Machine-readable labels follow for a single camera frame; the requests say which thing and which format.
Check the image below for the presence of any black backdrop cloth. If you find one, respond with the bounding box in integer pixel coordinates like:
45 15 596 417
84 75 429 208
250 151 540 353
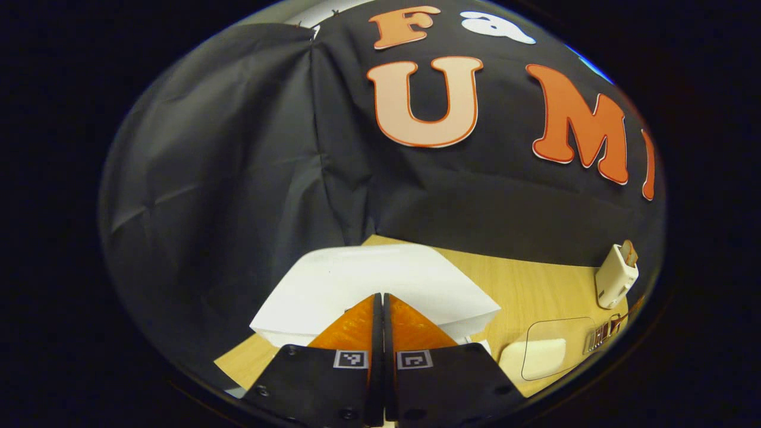
98 0 666 393

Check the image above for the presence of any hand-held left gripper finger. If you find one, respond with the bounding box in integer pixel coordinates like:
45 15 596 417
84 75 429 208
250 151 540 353
241 293 384 427
383 293 527 427

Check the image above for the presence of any clear plastic rice container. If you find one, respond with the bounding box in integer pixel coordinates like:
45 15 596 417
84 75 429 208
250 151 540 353
498 317 596 382

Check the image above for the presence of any metal wire chopstick holder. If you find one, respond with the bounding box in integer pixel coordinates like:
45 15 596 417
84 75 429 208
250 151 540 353
583 321 622 356

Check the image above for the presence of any brown wooden spoon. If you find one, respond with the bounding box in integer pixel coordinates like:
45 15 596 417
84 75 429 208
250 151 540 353
595 295 647 348

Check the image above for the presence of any white rice cooker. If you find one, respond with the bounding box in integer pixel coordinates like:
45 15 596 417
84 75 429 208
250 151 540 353
250 245 501 353

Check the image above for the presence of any white toaster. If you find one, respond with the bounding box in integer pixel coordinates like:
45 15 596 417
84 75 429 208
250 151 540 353
595 243 640 310

